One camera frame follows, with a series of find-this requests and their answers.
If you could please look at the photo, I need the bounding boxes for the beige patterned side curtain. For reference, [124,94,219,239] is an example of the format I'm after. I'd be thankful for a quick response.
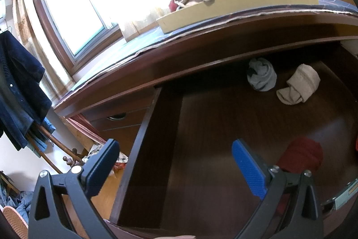
[11,0,75,94]

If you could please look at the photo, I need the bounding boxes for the pink striped hanging cloth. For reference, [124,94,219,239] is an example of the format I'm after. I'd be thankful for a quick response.
[66,113,107,144]

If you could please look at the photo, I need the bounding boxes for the wooden coat rack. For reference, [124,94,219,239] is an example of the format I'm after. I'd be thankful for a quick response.
[25,124,90,174]

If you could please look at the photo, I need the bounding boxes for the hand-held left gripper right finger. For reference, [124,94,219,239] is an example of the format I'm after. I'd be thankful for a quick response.
[232,139,325,239]

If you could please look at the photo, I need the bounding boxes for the beige rolled socks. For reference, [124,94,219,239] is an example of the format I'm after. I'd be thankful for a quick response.
[276,64,321,105]

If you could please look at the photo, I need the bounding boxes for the grey socks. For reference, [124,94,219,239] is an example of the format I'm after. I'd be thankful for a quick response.
[247,58,277,92]

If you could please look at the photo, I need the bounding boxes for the wide wooden desk drawer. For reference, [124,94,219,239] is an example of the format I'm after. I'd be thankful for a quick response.
[109,44,358,239]

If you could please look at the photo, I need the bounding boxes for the blue checked tablecloth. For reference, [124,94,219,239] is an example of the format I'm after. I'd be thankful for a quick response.
[67,0,358,94]

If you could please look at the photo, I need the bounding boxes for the dark hanging jacket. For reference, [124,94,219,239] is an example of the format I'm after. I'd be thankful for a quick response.
[0,30,52,151]

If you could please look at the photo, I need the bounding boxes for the small wooden desk drawer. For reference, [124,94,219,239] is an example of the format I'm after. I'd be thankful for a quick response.
[89,93,157,130]
[101,124,144,156]

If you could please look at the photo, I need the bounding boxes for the teal blue hanging garment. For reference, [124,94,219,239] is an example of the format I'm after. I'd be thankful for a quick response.
[28,117,55,151]

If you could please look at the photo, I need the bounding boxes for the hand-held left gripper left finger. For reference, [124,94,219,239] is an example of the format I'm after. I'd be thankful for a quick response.
[28,139,121,239]

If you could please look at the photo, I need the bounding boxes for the beige cardboard tray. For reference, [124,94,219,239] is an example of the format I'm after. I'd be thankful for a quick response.
[156,0,319,34]

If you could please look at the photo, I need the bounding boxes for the wood framed window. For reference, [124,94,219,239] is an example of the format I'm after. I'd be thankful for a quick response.
[34,0,124,71]

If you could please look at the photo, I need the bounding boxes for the pink woven slipper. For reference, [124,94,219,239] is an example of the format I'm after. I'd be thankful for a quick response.
[3,205,30,230]

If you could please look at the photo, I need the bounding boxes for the dark wooden desk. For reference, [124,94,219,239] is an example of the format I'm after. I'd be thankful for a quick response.
[53,2,358,239]

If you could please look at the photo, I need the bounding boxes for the checked fabric bag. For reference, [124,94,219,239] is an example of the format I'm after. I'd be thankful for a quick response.
[87,144,129,164]

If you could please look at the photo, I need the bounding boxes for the dark red rolled socks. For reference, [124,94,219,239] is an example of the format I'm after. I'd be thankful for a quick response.
[275,137,323,174]

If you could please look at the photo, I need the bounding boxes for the grey blue padded jacket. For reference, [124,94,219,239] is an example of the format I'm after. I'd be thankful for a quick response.
[0,189,35,224]

